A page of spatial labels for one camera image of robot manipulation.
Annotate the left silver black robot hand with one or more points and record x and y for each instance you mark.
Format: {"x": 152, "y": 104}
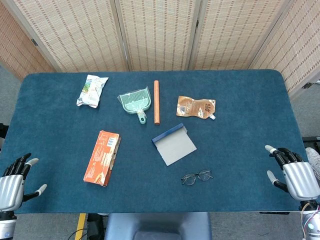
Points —
{"x": 10, "y": 187}

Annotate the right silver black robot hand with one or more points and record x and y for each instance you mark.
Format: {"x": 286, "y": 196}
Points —
{"x": 301, "y": 178}

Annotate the black eyeglasses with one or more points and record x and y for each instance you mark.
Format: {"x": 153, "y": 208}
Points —
{"x": 189, "y": 179}

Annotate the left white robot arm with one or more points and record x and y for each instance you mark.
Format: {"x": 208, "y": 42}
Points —
{"x": 7, "y": 226}

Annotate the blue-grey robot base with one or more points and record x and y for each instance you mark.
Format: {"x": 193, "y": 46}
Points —
{"x": 157, "y": 225}

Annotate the white sneaker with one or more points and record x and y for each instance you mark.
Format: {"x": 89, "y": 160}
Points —
{"x": 313, "y": 157}

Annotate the blue table carpet cover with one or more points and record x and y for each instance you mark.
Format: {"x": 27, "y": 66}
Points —
{"x": 62, "y": 125}

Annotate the orange cardboard box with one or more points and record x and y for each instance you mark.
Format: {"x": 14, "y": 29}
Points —
{"x": 101, "y": 160}

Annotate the white snack bag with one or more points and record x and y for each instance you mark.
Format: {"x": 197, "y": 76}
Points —
{"x": 91, "y": 91}

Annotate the brown spout pouch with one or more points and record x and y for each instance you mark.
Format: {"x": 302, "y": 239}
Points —
{"x": 193, "y": 107}

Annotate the woven folding screen panel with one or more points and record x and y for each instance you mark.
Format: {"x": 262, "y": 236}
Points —
{"x": 157, "y": 32}
{"x": 15, "y": 45}
{"x": 232, "y": 32}
{"x": 297, "y": 45}
{"x": 75, "y": 32}

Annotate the dark screen hinge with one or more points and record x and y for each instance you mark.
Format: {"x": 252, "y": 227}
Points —
{"x": 34, "y": 42}
{"x": 197, "y": 23}

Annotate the green plastic dustpan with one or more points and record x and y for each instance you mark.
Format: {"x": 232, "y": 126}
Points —
{"x": 135, "y": 102}

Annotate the orange wooden rolling pin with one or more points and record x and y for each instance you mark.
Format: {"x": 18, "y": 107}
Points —
{"x": 156, "y": 102}

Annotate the black equipment frame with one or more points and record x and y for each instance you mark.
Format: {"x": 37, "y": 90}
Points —
{"x": 2, "y": 135}
{"x": 311, "y": 139}

